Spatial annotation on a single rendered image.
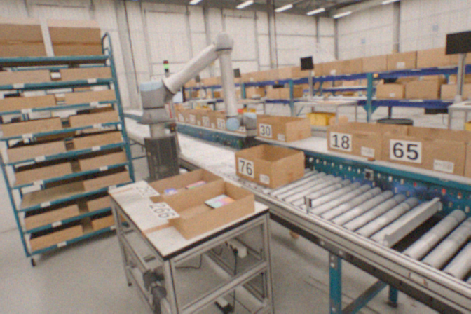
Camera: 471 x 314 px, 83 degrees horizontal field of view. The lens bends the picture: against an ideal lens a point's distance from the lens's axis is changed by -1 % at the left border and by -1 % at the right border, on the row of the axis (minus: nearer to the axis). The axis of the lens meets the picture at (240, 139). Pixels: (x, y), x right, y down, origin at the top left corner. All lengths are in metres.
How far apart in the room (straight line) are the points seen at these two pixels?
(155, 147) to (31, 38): 1.46
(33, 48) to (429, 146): 2.91
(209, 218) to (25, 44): 2.19
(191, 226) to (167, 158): 0.83
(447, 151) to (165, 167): 1.65
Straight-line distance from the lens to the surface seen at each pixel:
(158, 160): 1.96
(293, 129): 2.28
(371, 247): 1.22
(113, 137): 2.84
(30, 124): 2.81
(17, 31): 2.88
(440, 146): 1.63
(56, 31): 2.86
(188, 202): 1.54
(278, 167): 1.69
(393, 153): 1.73
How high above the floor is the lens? 1.40
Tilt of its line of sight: 12 degrees down
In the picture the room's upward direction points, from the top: 5 degrees counter-clockwise
